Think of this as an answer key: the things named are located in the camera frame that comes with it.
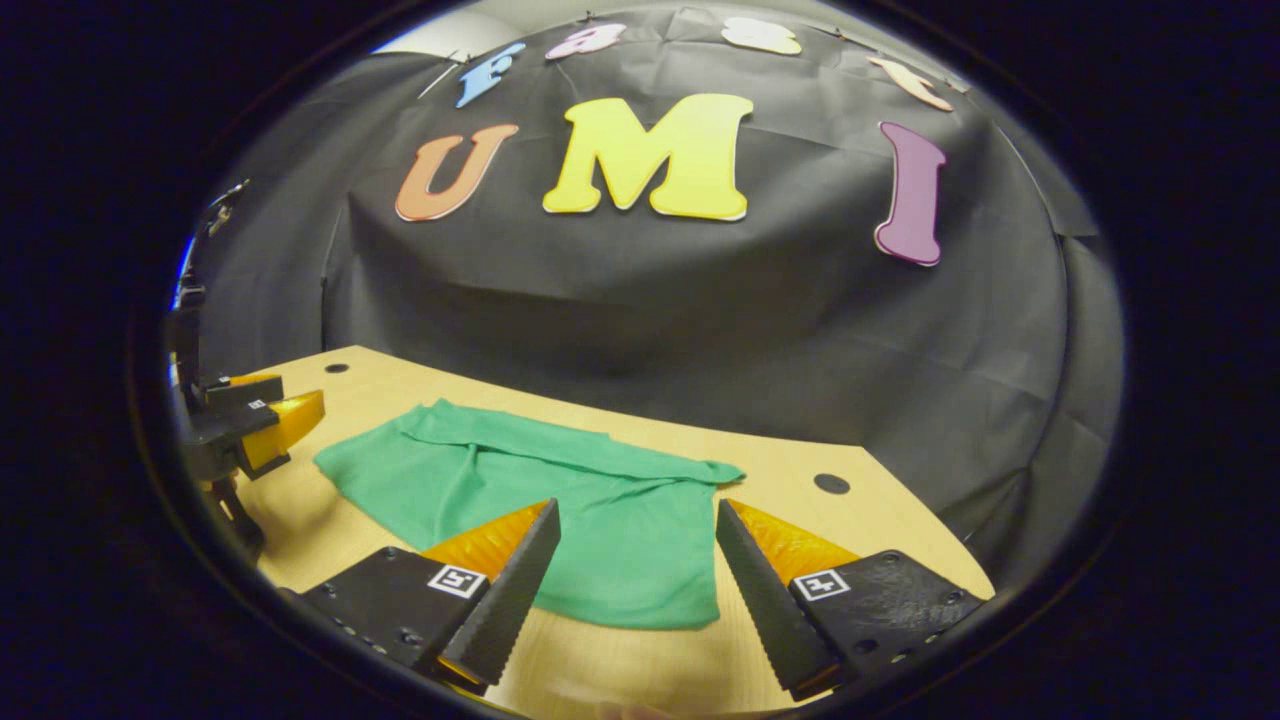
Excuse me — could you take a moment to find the black backdrop cloth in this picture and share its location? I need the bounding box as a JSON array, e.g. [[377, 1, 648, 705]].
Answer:
[[185, 5, 1126, 591]]

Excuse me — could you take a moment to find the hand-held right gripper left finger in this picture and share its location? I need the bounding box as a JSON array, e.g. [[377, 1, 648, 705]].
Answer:
[[298, 498, 563, 698]]

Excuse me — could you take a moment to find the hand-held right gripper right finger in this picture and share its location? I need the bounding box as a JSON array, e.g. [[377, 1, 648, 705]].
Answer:
[[714, 497, 991, 703]]

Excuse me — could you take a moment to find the green T-shirt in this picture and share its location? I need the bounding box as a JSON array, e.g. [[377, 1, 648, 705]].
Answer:
[[313, 398, 746, 631]]

